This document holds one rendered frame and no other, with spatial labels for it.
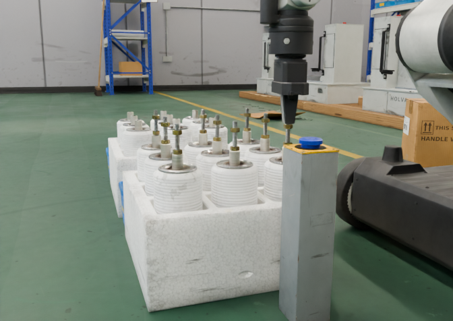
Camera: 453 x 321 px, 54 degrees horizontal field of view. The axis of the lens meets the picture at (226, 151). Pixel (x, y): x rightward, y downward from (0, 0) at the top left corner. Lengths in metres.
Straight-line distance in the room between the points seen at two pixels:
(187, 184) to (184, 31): 6.63
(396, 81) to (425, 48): 2.77
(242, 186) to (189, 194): 0.11
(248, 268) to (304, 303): 0.14
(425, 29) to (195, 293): 0.67
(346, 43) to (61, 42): 4.34
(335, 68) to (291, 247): 3.55
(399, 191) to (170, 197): 0.53
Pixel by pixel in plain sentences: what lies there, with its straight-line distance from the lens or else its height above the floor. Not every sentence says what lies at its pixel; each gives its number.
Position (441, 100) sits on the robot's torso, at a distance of 1.11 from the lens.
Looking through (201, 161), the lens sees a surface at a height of 0.24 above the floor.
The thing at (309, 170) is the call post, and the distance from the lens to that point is 0.74.
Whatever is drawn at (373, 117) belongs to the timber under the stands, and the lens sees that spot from 3.58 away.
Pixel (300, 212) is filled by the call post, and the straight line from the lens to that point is 0.76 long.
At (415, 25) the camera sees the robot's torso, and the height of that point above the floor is 0.53.
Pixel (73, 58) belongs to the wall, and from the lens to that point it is 7.17.
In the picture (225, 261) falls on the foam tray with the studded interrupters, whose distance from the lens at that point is 0.89.
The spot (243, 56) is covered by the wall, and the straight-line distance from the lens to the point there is 7.73.
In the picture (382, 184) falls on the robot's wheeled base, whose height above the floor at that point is 0.17.
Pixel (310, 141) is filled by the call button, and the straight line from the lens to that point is 0.76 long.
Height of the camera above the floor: 0.46
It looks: 11 degrees down
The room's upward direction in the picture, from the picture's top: straight up
